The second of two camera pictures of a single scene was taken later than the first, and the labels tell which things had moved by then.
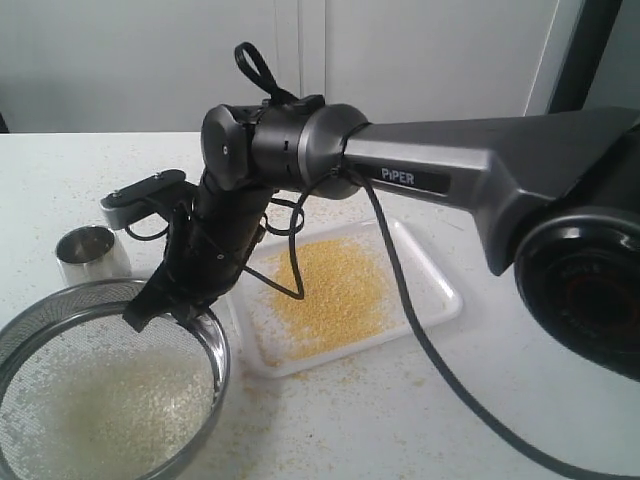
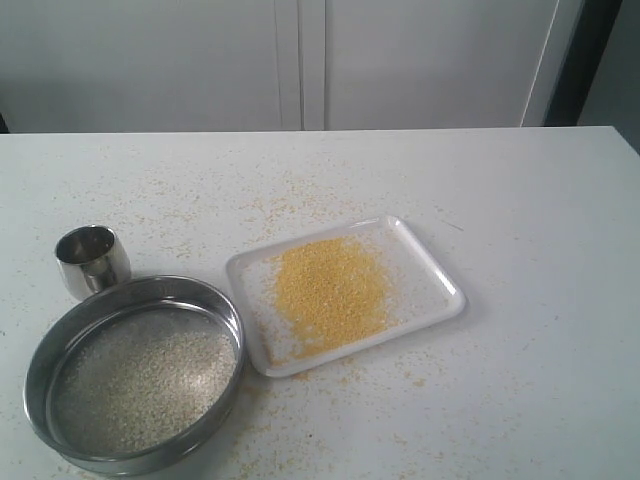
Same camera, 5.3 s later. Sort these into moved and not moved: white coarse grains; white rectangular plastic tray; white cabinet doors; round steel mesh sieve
Moved: round steel mesh sieve; white coarse grains
Not moved: white cabinet doors; white rectangular plastic tray
